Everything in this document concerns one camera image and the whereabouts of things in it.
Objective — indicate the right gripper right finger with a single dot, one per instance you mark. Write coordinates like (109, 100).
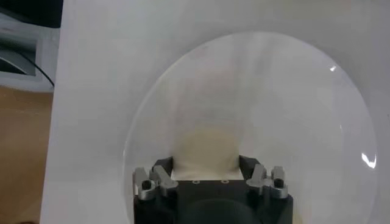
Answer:
(269, 184)

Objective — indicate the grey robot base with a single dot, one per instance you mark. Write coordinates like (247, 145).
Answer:
(21, 61)

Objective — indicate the white round plate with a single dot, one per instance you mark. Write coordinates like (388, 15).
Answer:
(304, 121)

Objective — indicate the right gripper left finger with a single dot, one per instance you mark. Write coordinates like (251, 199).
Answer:
(158, 182)

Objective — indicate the white steamed baozi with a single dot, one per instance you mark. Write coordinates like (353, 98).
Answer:
(207, 152)

